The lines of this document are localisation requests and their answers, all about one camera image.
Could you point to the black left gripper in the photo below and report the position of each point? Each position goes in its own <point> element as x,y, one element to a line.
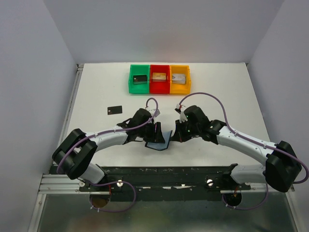
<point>158,137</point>

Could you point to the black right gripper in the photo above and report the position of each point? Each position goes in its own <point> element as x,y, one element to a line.
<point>178,135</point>

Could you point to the black leather card holder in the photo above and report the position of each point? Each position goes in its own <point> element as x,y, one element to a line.
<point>160,146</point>

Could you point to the grey credit card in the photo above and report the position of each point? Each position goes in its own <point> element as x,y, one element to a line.
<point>113,110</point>

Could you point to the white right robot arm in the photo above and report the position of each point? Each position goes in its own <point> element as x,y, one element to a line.
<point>277,165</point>

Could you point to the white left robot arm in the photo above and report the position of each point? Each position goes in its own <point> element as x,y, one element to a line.
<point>73,156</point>

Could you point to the silver credit card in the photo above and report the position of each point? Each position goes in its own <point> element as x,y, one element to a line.
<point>179,78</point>

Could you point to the black credit card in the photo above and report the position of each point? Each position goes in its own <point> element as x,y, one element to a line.
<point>140,79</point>

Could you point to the gold credit card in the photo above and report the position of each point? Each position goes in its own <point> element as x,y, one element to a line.
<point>159,77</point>

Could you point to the yellow plastic bin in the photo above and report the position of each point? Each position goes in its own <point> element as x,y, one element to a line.
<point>178,89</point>

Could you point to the green plastic bin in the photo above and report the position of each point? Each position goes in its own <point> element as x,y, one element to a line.
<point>136,69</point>

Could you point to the red plastic bin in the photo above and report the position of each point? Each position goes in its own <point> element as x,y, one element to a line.
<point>160,87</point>

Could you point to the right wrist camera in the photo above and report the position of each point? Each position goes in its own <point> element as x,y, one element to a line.
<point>180,109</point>

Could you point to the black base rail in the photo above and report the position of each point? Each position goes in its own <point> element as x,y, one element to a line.
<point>124,184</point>

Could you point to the aluminium frame rail left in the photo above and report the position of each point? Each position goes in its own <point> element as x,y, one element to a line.
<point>40,200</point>

